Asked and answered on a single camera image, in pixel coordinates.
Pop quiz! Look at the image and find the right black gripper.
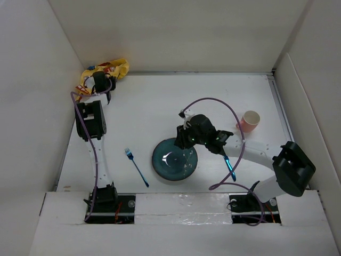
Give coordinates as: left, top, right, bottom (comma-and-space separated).
173, 121, 207, 149

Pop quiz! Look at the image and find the yellow car print cloth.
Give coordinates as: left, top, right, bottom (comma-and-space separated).
76, 59, 129, 102

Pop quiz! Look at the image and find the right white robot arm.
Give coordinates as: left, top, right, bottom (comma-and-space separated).
175, 111, 316, 210

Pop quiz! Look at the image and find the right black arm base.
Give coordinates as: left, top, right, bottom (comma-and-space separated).
226, 192, 281, 225

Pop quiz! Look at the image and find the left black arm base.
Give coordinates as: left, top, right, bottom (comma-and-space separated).
84, 194, 136, 225

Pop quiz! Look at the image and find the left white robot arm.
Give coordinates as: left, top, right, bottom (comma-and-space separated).
75, 71, 119, 214

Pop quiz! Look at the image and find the blue metal knife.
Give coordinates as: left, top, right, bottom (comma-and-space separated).
224, 155, 237, 182

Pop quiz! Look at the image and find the teal ceramic plate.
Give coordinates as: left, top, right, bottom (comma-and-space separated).
151, 138, 198, 181

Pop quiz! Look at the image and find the blue metal fork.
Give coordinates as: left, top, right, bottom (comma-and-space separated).
125, 148, 149, 188

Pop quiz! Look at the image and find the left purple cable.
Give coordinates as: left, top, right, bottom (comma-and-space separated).
70, 76, 112, 222

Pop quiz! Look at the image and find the purple cable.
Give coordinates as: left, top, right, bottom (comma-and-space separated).
183, 97, 270, 227
70, 76, 112, 222

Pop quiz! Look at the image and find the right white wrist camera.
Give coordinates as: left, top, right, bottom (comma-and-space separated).
178, 108, 196, 130

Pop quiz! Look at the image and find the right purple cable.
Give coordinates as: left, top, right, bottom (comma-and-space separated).
183, 97, 270, 227

